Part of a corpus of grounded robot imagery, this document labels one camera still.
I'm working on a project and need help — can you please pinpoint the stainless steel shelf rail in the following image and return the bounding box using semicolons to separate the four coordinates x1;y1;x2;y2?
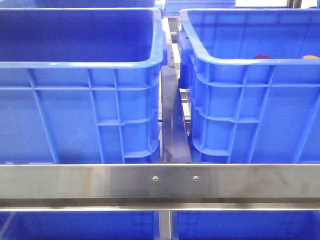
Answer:
0;163;320;212

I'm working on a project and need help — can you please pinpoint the blue crate lower right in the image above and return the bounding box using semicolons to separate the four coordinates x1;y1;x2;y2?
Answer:
173;211;320;240

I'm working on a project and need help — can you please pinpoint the blue crate rear left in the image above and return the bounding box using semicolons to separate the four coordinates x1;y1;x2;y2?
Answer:
0;0;166;10

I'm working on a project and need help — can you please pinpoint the blue plastic crate left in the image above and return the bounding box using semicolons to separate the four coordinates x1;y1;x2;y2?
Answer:
0;8;167;165

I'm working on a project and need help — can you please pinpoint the blue plastic crate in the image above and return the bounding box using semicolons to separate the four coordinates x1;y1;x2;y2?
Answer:
0;8;167;165
178;8;320;164

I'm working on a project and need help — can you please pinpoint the yellow mushroom push button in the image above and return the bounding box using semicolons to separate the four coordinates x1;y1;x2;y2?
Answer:
302;54;320;59

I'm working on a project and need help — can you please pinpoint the red mushroom push button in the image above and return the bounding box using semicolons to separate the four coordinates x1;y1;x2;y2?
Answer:
254;54;272;59

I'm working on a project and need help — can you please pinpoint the blue crate lower left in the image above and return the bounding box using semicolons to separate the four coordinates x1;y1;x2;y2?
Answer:
0;211;160;240

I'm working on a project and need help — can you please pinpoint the blue plastic crate right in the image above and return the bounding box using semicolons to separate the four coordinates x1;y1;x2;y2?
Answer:
178;8;320;164

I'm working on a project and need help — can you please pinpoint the blue crate rear right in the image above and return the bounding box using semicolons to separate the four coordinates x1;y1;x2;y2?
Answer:
164;0;236;16

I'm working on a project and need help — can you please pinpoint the left rail screw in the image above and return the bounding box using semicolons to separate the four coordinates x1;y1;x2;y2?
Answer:
152;175;159;182

